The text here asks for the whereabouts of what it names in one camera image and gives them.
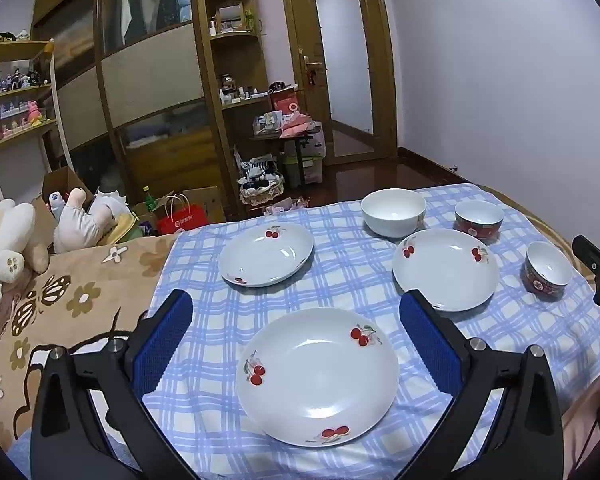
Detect small folding table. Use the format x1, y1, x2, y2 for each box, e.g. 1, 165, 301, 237
250, 127, 326, 191

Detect large white bowl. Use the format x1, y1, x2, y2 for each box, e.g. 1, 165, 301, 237
361, 188, 427, 239

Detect wicker basket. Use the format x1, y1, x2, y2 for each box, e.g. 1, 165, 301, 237
239, 172, 286, 207

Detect wooden wardrobe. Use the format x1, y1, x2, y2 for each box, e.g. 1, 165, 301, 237
30, 0, 276, 211

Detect low box with pink things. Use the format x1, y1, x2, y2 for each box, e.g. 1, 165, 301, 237
262, 197, 308, 216

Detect yellow and green plush cushion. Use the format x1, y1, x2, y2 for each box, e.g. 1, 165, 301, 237
97, 212, 146, 247

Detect person's leg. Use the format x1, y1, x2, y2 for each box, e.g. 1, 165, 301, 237
562, 367, 600, 480

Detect white shelf rack with figurines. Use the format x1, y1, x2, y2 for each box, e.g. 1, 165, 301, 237
0, 30, 66, 201

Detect pink figure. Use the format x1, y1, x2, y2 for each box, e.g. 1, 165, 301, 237
25, 100, 46, 128

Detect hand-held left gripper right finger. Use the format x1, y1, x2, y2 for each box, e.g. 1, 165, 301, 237
399, 289, 566, 480

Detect small red bowl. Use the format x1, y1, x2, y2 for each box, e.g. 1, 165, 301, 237
521, 241, 574, 301
454, 200, 505, 242

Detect zebra striped cloth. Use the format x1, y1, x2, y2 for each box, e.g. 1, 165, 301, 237
240, 157, 278, 181

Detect cream plush rabbit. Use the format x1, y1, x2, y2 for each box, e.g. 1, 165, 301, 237
0, 199, 51, 341

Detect pink packets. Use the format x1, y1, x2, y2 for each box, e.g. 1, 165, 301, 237
279, 112, 317, 140

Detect white-haired plush doll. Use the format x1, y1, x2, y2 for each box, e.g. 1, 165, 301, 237
91, 190, 131, 221

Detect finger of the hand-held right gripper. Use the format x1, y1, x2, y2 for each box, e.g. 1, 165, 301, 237
572, 235, 600, 273

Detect brown floral blanket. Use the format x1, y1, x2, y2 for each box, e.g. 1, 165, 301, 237
0, 232, 181, 461

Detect red box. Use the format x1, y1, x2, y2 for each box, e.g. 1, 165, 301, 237
271, 87, 301, 116

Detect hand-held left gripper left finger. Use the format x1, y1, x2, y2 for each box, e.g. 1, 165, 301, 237
30, 289, 196, 480

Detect open cardboard box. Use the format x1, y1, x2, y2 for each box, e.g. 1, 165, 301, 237
180, 186, 227, 225
32, 166, 96, 221

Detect pink and white plush toy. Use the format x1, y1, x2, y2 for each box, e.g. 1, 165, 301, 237
49, 187, 106, 254

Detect blue checked cloth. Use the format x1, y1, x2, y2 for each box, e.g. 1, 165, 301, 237
5, 182, 600, 480

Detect wooden door with glass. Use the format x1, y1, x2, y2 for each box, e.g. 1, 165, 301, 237
279, 0, 398, 166

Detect white cherry print plate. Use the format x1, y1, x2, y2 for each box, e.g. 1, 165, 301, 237
236, 307, 400, 447
218, 222, 315, 288
392, 228, 501, 312

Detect white plastic storage box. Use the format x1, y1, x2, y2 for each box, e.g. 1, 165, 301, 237
282, 130, 327, 186

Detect red paper bag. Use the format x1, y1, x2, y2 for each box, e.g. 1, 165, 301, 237
156, 193, 207, 236

